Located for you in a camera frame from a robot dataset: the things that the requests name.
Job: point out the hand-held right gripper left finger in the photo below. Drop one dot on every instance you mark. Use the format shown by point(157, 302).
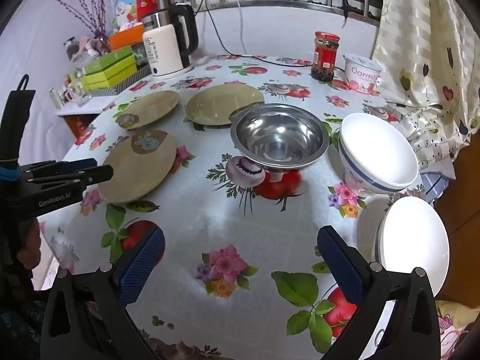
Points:
point(144, 258)

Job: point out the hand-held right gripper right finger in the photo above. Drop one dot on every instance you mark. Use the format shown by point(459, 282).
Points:
point(339, 266)

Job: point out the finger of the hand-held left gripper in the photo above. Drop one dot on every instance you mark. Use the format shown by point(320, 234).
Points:
point(97, 175)
point(71, 165)

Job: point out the tan plate with blue print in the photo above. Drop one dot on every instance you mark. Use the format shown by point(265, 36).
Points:
point(142, 172)

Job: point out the white bowl with blue stripe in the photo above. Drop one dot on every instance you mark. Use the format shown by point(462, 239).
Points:
point(410, 243)
point(378, 153)

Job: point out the tan round plate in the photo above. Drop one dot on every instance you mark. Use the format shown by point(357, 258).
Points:
point(217, 105)
point(153, 109)

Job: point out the stainless steel bowl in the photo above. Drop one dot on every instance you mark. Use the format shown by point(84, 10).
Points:
point(277, 138)

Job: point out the person's left hand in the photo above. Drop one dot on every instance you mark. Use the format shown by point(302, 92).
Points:
point(30, 245)

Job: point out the clear glass cup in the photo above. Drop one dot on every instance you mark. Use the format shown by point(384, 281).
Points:
point(77, 92)

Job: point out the floral vegetable print tablecloth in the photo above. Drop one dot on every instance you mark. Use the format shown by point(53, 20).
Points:
point(225, 213)

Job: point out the striped flat box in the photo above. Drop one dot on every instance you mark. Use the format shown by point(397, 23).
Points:
point(123, 86)

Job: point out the green flat box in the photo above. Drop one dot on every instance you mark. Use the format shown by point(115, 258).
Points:
point(108, 58)
point(110, 75)

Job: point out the glass jar with dark lid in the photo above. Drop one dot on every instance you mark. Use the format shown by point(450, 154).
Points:
point(71, 49)

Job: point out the blue folded cloth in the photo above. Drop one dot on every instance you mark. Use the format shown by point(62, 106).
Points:
point(435, 185)

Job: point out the brown wooden panel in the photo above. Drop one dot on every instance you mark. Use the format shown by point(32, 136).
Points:
point(461, 232)

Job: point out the colourful striped blanket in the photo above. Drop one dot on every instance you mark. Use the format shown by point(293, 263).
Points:
point(453, 322)

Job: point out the dark patterned clothing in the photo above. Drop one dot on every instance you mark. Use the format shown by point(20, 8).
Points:
point(15, 330)

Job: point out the orange box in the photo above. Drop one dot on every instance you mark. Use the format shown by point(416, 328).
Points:
point(127, 37)

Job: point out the white cylindrical container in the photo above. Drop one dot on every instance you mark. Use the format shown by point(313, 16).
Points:
point(163, 50)

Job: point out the white kettle base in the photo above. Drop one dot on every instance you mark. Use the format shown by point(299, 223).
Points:
point(195, 65)

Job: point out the purple flower branches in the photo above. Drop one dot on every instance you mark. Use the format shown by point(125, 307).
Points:
point(94, 11)

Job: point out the colourful cartoon print bag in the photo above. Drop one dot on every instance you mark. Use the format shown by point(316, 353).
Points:
point(122, 5)

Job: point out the white electric kettle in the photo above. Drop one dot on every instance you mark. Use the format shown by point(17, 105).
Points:
point(185, 26)

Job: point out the white yogurt tub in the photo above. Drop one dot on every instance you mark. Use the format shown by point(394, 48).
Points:
point(362, 74)

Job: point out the sauce jar with red lid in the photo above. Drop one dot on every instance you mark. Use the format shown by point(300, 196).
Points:
point(325, 58)

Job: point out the cream curtain with heart print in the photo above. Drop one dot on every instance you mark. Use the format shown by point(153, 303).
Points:
point(416, 63)

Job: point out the black hook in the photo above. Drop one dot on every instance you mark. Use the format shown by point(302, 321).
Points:
point(347, 5)

